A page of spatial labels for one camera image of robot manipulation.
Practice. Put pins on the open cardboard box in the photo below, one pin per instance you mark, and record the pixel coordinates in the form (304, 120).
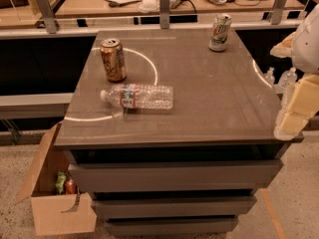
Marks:
(54, 214)

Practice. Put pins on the metal bracket right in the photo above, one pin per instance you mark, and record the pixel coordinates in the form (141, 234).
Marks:
(277, 12)

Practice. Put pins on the white face mask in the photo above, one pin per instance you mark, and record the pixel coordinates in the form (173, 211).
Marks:
(147, 6)

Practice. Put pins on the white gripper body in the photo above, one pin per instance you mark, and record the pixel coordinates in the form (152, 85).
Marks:
(307, 47)

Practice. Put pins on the clear bottle on shelf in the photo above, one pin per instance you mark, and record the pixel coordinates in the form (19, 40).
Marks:
(269, 76)
(286, 78)

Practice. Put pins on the metal bracket left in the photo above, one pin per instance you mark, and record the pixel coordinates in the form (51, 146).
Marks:
(47, 16)

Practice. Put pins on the red can in box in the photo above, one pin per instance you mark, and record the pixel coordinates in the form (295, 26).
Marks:
(71, 187)

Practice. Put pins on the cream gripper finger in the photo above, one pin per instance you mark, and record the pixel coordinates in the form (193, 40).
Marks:
(300, 103)
(284, 48)

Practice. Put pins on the metal bracket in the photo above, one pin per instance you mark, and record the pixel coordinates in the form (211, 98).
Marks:
(47, 16)
(277, 12)
(164, 14)

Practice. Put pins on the orange soda can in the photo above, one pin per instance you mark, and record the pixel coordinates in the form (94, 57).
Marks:
(113, 59)

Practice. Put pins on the white green 7up can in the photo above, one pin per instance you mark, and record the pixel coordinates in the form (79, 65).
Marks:
(220, 28)

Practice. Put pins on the metal bracket middle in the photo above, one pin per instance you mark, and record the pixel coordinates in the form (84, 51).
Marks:
(164, 14)

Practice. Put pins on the grey drawer cabinet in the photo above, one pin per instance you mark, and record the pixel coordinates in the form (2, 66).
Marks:
(194, 168)

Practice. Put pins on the clear plastic water bottle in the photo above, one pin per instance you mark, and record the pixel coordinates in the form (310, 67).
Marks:
(138, 96)

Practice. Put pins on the green snack bag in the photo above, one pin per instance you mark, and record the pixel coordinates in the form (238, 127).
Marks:
(61, 179)

